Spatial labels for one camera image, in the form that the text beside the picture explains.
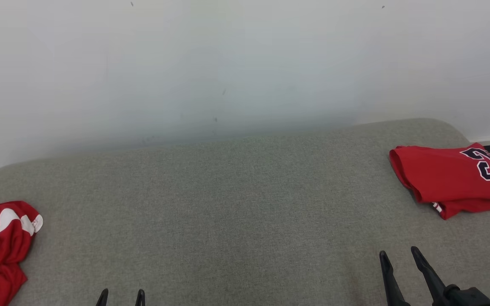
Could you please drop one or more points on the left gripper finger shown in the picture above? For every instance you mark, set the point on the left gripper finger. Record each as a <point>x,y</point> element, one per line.
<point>140,299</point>
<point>103,299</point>

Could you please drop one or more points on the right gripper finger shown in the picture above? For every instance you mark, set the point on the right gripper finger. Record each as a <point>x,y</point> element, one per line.
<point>432,284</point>
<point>394,289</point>

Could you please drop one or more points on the red white sports jersey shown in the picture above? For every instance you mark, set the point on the red white sports jersey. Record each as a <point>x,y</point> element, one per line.
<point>440,178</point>

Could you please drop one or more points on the grey fabric sofa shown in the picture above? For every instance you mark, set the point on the grey fabric sofa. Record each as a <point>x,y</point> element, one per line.
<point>228,212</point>

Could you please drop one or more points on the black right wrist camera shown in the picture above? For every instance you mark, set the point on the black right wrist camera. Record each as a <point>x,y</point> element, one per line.
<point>470,297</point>

